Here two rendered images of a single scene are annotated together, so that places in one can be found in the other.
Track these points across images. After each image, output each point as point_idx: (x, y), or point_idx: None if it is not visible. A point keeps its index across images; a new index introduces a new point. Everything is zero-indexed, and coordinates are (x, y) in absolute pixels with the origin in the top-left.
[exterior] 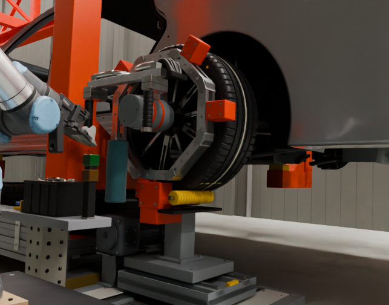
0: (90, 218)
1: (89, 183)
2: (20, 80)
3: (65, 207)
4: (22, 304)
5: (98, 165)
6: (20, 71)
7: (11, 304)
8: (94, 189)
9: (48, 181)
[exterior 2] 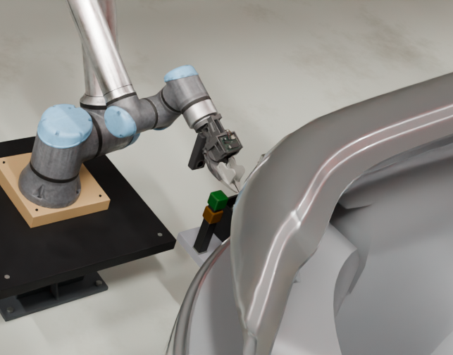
0: (194, 249)
1: (203, 219)
2: (106, 86)
3: (218, 228)
4: (30, 215)
5: (215, 210)
6: (170, 77)
7: (27, 209)
8: (205, 228)
9: (234, 195)
